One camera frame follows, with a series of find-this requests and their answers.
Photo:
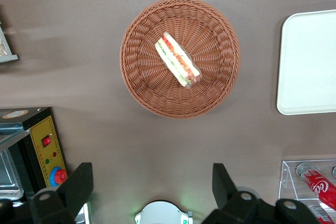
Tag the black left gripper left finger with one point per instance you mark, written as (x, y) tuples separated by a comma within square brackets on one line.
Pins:
[(74, 187)]

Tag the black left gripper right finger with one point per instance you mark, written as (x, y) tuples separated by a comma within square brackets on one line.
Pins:
[(223, 187)]

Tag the metal oven tray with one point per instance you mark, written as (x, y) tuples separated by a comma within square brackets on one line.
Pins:
[(8, 179)]

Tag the plastic-wrapped sandwich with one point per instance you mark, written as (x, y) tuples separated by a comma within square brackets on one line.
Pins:
[(177, 60)]

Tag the round brown wicker basket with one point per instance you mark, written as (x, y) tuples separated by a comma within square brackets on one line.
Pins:
[(210, 37)]

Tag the cream plastic tray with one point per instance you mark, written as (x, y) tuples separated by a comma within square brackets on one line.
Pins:
[(309, 64)]

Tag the red knob on blue base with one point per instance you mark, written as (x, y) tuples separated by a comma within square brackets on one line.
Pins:
[(59, 176)]

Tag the black appliance with yellow panel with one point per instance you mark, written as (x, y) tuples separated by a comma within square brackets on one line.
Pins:
[(39, 134)]

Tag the clear acrylic bottle holder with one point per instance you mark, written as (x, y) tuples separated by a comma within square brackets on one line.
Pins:
[(288, 182)]

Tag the red cola can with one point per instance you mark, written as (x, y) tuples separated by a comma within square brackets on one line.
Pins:
[(320, 184)]

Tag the red cola bottle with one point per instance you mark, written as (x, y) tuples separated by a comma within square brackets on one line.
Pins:
[(324, 217)]

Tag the grey-rimmed display box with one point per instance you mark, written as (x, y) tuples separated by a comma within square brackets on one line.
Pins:
[(5, 48)]

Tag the red rocker switch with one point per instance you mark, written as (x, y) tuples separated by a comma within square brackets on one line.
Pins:
[(46, 141)]

